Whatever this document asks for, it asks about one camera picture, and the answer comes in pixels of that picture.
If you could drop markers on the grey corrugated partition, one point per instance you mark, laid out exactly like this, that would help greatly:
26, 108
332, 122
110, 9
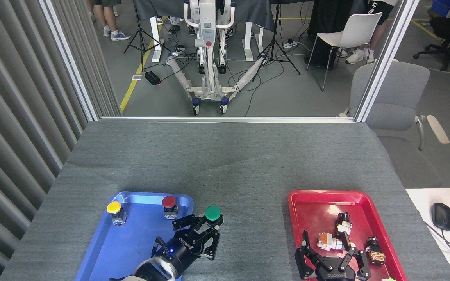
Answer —
14, 117

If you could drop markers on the black tripod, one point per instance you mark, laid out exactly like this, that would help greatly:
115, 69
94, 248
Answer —
275, 47
142, 39

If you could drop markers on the black switch with orange base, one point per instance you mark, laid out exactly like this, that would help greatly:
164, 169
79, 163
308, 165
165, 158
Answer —
375, 253

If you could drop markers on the silver frame rail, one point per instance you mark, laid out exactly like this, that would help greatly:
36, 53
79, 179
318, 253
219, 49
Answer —
229, 119

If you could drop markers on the person in white shoes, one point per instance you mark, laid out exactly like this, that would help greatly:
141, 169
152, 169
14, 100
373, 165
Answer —
377, 35

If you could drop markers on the red plastic tray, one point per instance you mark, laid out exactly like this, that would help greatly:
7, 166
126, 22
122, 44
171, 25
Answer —
315, 218

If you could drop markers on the grey office chair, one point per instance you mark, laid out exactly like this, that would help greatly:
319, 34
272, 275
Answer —
393, 117

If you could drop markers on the black office chair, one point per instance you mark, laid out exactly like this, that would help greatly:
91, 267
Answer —
449, 31

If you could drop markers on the red push button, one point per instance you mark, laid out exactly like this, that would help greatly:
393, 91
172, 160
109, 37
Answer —
169, 201

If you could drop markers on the yellow push button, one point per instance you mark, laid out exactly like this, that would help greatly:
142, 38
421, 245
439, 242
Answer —
114, 207

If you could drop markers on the white and orange switch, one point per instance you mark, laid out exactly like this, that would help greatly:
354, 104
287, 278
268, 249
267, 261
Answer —
326, 241

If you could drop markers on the blue plastic tray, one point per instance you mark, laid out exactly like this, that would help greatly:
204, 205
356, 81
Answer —
123, 249

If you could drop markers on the person in blue shoes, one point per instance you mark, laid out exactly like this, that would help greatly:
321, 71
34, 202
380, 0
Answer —
109, 17

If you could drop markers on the green push button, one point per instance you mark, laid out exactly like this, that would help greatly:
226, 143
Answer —
212, 213

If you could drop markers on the black power box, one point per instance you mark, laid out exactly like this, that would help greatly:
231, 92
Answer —
152, 78

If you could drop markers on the white stand on wheels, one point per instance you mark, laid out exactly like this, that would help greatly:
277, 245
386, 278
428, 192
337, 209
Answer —
207, 31

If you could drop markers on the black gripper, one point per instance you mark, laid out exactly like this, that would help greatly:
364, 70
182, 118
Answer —
334, 271
182, 248

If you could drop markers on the blue storage bin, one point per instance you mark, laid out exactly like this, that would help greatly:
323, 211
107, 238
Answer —
441, 7

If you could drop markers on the black computer mouse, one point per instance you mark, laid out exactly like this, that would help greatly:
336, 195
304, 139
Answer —
442, 216

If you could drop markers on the white power strip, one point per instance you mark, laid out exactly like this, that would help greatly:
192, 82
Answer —
290, 44

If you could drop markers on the white plastic chair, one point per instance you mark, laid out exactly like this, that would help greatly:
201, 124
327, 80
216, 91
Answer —
359, 29

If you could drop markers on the white desk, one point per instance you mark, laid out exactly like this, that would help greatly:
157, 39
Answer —
424, 203

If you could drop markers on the silver frame post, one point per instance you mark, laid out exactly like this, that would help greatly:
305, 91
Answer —
70, 62
385, 62

